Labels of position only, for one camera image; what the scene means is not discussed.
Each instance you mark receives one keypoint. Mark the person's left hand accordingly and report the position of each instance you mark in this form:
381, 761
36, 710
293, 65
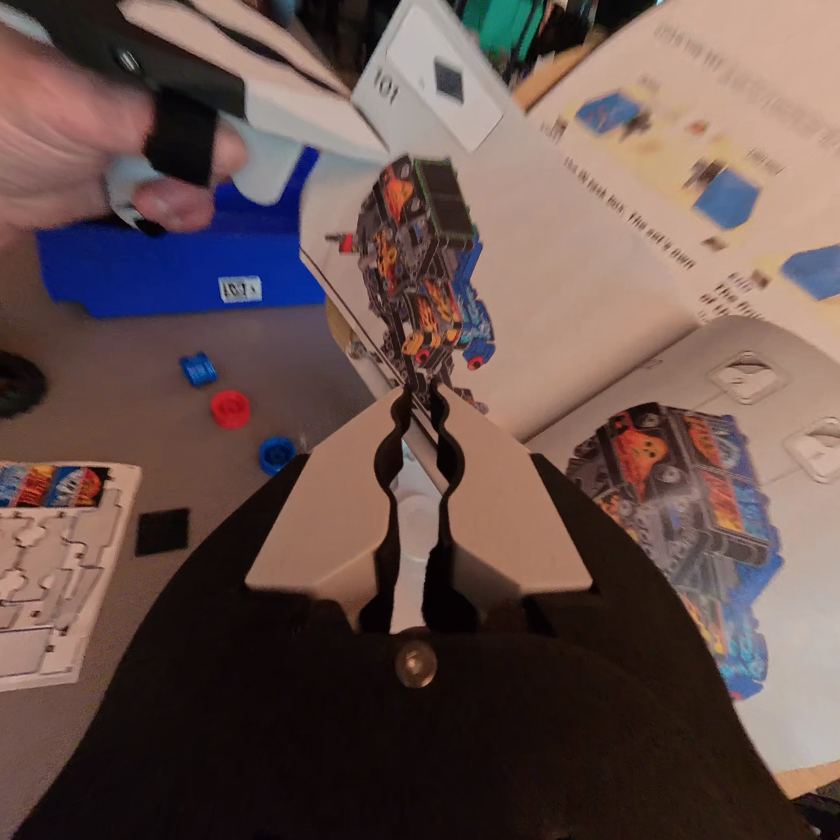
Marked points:
66, 145

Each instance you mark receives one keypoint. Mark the blue wheel hub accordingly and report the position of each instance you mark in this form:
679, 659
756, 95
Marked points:
198, 369
276, 454

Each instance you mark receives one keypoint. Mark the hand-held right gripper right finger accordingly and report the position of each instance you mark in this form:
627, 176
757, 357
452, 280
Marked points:
519, 525

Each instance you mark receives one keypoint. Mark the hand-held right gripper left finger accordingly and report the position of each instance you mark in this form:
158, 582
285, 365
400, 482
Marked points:
322, 525

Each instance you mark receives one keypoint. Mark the black square plate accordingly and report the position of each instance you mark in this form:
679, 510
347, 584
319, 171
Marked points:
162, 530

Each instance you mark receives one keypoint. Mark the small red wheel hub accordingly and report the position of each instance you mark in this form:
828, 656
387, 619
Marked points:
231, 408

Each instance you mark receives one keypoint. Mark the black rubber tire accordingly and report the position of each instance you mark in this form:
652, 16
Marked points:
16, 385

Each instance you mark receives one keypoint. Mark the grey desk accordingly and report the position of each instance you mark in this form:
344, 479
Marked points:
105, 420

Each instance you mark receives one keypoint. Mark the instruction booklet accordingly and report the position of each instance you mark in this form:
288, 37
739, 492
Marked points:
617, 263

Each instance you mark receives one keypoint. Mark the blue storage bin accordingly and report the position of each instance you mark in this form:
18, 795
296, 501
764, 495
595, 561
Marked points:
131, 269

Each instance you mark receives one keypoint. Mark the white sticker sheet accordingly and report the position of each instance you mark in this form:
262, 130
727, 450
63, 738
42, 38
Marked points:
53, 591

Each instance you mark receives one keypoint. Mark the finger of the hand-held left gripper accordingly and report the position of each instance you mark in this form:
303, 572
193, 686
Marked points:
250, 40
315, 118

